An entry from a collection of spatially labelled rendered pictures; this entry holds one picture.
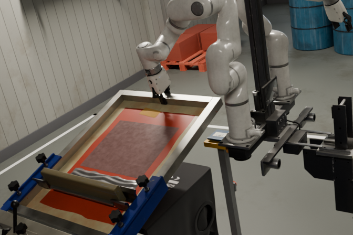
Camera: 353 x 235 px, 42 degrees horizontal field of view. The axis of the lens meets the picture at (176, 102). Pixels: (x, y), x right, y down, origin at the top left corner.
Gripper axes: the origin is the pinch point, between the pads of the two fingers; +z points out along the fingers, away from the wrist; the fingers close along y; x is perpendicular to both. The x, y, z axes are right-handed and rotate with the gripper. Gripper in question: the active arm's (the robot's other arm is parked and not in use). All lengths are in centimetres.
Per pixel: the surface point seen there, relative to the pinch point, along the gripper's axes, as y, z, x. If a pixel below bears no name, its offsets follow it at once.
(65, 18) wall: 200, 61, 306
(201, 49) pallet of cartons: 370, 216, 263
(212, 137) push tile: 9.8, 32.2, -9.5
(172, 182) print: -28.6, 23.8, -12.1
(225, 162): 7.9, 46.8, -13.4
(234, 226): -3, 85, -12
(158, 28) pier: 341, 160, 303
